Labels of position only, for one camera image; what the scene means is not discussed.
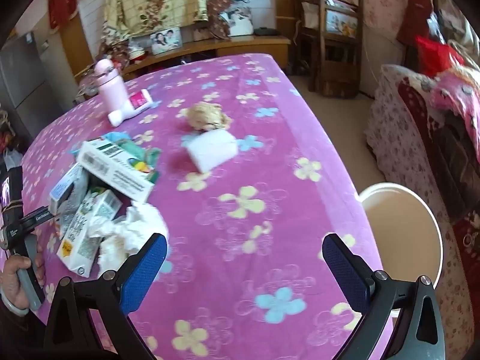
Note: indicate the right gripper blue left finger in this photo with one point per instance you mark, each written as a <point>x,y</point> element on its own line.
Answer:
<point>139,271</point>

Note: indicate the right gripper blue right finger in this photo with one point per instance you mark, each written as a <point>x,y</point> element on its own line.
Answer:
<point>352,274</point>

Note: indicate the white tissue paper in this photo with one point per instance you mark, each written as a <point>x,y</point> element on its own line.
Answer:
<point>126,235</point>

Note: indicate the blue white box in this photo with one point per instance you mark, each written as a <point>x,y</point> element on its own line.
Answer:
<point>62,190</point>

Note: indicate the white barcode medicine box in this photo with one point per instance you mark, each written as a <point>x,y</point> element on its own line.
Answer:
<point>78,247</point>

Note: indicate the rainbow logo medicine box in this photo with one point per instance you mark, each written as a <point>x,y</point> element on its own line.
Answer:
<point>118,168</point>

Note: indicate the white round trash bin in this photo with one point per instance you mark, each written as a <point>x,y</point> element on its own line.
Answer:
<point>405,230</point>

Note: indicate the person's left hand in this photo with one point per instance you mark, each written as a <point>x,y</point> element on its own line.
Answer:
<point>10,283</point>

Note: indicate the green knitted cloth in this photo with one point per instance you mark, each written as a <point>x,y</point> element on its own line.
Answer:
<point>144,153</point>

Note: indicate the pink floral tablecloth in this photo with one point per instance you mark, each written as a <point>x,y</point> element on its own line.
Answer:
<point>244,278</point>

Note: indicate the white foam block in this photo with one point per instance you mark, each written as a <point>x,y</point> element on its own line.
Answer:
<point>211,149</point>

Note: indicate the grey refrigerator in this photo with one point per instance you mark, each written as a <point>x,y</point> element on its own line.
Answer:
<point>29,94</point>

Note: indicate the floral covered sofa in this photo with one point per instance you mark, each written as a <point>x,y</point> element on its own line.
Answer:
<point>399,132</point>

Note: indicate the crumpled brown paper ball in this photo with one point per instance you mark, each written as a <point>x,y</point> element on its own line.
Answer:
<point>206,116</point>

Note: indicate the white bottle pink label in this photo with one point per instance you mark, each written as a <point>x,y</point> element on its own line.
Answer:
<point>133,106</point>

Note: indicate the pink thermos bottle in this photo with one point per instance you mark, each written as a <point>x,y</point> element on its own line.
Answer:
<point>110,85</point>

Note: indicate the wooden sideboard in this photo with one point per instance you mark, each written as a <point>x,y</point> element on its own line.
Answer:
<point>276,46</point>

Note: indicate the pink floral blanket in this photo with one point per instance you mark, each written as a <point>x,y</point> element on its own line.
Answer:
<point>457,90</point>

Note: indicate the framed couple photo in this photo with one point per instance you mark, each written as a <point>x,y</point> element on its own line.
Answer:
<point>166,40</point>

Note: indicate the red cushion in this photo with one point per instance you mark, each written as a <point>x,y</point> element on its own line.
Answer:
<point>435,57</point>

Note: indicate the wooden chair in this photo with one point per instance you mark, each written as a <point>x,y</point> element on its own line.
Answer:
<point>328,42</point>

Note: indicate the yellow floral hanging cloth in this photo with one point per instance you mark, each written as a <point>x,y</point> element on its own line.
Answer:
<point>123,19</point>

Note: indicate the white photo bag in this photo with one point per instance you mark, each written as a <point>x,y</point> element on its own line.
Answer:
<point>239,19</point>

